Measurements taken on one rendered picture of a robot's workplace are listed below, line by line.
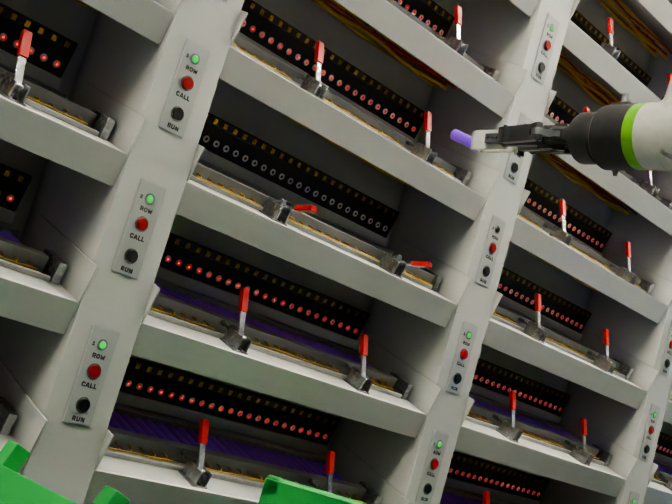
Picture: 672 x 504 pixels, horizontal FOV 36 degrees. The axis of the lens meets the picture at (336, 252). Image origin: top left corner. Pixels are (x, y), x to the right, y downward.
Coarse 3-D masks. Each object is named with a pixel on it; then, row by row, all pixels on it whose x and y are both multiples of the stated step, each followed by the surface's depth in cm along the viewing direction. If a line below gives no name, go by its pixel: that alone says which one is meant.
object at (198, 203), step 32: (224, 160) 162; (192, 192) 138; (288, 192) 172; (224, 224) 143; (256, 224) 146; (352, 224) 183; (288, 256) 152; (320, 256) 155; (352, 256) 160; (416, 256) 187; (352, 288) 162; (384, 288) 166; (416, 288) 170; (448, 288) 180; (448, 320) 178
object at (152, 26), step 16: (80, 0) 125; (96, 0) 126; (112, 0) 128; (128, 0) 129; (144, 0) 130; (160, 0) 136; (176, 0) 134; (112, 16) 128; (128, 16) 130; (144, 16) 131; (160, 16) 132; (144, 32) 132; (160, 32) 133
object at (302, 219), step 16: (208, 176) 145; (224, 176) 147; (240, 192) 149; (256, 192) 151; (304, 224) 159; (320, 224) 161; (336, 240) 164; (352, 240) 166; (368, 256) 167; (416, 272) 177
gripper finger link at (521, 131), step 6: (510, 126) 154; (516, 126) 153; (522, 126) 152; (528, 126) 151; (534, 126) 149; (540, 126) 149; (504, 132) 155; (510, 132) 154; (516, 132) 153; (522, 132) 152; (528, 132) 151; (504, 138) 155; (510, 138) 154; (516, 138) 153; (522, 138) 152; (528, 138) 151; (534, 138) 149; (540, 138) 149
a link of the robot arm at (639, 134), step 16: (640, 112) 139; (656, 112) 137; (624, 128) 140; (640, 128) 138; (656, 128) 135; (624, 144) 140; (640, 144) 138; (656, 144) 136; (640, 160) 139; (656, 160) 137
